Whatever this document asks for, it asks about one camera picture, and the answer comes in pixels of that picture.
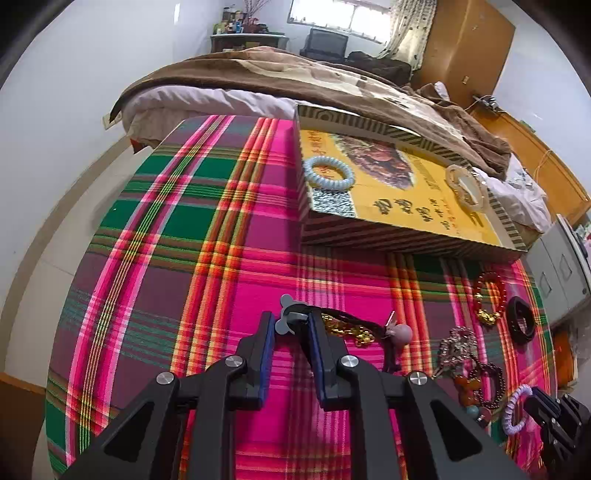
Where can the pale floral quilt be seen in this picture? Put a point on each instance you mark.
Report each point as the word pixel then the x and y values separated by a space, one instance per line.
pixel 184 99

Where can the clear hair claw clip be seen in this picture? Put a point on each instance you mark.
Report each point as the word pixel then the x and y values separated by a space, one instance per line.
pixel 466 189

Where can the wooden wardrobe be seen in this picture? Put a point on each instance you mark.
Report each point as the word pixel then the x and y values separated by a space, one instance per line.
pixel 466 41

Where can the wooden headboard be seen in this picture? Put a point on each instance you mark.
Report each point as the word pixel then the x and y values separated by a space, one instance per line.
pixel 531 143

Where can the white pillow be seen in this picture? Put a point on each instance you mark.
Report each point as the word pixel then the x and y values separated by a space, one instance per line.
pixel 442 90

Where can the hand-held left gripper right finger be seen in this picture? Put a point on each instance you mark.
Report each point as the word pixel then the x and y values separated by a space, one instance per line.
pixel 318 355

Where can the plaid bed sheet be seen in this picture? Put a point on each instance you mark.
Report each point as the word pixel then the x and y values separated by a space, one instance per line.
pixel 161 277

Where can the patterned curtain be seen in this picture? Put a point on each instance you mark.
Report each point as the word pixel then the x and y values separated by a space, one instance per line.
pixel 411 32

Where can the power strip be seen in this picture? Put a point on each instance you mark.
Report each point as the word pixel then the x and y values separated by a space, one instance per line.
pixel 485 102

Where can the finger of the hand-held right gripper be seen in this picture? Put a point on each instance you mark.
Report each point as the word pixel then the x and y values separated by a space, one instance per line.
pixel 547 399
pixel 561 443

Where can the black office chair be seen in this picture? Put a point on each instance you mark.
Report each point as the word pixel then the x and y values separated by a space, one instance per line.
pixel 323 44

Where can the rhinestone hair clip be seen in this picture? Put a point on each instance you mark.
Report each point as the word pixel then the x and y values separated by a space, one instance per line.
pixel 455 346

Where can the window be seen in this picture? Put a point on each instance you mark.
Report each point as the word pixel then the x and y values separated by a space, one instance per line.
pixel 341 18

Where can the brown blanket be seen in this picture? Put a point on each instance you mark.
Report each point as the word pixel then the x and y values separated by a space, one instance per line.
pixel 277 74

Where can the bottles and boxes on desk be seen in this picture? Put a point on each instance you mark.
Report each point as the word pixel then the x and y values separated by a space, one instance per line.
pixel 235 23

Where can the dark clothes pile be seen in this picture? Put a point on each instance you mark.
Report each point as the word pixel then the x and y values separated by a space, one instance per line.
pixel 378 67

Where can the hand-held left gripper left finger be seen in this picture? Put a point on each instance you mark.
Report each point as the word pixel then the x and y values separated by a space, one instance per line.
pixel 267 350

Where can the yellow printed striped box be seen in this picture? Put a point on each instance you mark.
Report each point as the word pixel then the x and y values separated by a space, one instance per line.
pixel 415 207

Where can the purple flower branches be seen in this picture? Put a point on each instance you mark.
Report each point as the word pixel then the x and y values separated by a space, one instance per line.
pixel 256 7

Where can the black wristband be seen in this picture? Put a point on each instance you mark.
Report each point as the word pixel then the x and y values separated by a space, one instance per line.
pixel 511 318

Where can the dark desk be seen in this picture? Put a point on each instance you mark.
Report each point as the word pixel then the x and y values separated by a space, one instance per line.
pixel 249 42

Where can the grey cabinet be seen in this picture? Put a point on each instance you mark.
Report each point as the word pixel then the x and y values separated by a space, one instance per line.
pixel 558 267

